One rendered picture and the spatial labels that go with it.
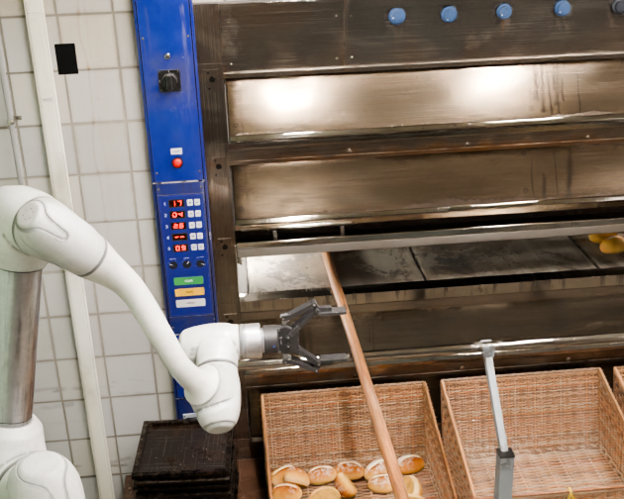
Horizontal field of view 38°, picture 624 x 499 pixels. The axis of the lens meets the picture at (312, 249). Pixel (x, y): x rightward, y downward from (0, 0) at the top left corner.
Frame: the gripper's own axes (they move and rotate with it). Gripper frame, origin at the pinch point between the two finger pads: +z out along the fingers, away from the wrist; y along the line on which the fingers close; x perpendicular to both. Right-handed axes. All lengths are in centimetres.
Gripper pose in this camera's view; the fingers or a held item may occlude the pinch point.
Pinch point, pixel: (342, 334)
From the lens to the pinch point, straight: 235.6
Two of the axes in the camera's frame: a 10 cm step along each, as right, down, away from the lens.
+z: 9.9, -0.7, 0.8
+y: 0.3, 9.2, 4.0
